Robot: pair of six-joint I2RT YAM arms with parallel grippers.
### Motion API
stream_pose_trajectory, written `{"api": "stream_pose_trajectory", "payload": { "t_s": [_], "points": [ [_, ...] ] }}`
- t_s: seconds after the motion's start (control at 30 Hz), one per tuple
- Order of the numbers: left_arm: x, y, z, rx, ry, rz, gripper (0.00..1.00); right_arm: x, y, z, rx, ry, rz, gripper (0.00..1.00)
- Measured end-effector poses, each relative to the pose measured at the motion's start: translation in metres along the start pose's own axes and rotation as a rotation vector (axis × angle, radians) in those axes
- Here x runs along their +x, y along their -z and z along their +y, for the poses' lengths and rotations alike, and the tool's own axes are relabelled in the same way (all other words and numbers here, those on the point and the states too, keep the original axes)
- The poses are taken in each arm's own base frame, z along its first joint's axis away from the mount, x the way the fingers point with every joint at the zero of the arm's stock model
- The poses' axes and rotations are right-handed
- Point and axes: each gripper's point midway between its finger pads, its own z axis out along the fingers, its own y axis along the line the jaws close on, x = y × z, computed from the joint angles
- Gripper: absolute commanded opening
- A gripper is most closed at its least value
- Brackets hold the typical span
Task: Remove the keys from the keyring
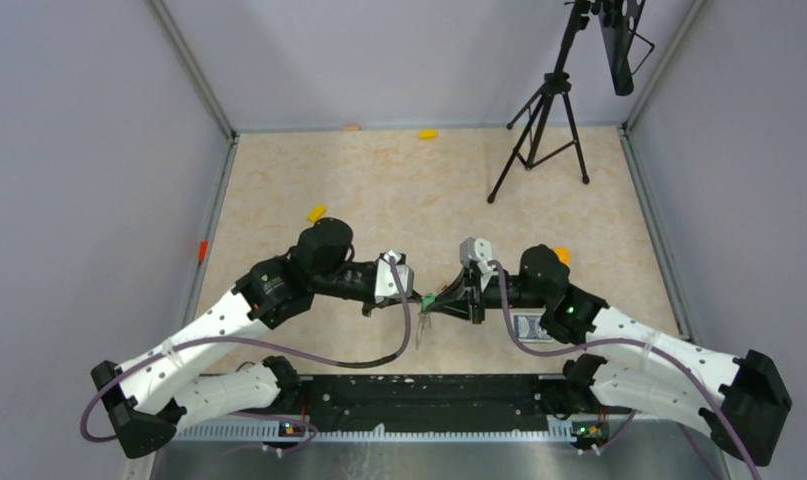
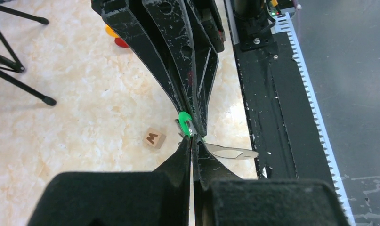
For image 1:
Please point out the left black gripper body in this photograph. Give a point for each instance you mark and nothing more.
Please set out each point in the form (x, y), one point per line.
(353, 278)

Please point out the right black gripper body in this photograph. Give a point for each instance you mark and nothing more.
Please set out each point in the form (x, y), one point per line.
(487, 291)

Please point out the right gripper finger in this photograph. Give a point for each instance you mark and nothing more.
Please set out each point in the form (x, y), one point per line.
(456, 290)
(456, 310)

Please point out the green key tag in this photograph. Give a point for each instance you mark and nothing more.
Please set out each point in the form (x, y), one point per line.
(427, 301)

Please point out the metal key holder plate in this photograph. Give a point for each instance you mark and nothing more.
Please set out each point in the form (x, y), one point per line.
(422, 326)

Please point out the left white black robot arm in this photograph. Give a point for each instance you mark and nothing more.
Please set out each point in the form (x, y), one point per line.
(218, 364)

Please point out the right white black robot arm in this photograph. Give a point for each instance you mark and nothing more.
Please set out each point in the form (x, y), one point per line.
(739, 402)

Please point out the orange object behind right arm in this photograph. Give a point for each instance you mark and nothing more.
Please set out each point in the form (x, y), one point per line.
(563, 255)

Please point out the blue playing card deck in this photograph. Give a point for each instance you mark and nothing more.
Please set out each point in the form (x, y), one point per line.
(527, 329)

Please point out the yellow block centre left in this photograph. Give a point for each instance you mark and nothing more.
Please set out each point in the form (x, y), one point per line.
(316, 213)

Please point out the black tripod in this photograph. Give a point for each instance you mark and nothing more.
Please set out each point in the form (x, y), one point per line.
(556, 85)

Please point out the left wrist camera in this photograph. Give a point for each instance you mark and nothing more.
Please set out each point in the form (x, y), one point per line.
(394, 277)

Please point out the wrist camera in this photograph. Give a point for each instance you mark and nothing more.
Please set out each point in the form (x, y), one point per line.
(394, 277)
(476, 252)

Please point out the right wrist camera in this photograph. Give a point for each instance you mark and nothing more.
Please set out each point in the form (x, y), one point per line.
(476, 252)

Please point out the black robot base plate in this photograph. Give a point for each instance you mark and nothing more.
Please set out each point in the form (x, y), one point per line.
(442, 403)

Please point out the orange red wall clip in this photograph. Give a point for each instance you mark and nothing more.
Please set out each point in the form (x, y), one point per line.
(202, 250)

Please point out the white slotted cable duct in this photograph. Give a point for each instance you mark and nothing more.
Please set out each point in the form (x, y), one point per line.
(270, 431)

